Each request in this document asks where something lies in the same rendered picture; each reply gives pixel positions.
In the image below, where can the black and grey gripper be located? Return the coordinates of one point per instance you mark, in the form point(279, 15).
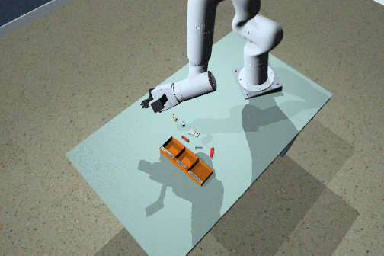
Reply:
point(157, 92)

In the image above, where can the orange bin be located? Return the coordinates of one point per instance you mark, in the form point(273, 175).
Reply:
point(187, 161)

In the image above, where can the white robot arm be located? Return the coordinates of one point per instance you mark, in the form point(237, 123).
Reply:
point(263, 32)

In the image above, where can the white domino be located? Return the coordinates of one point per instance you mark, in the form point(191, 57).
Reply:
point(194, 132)

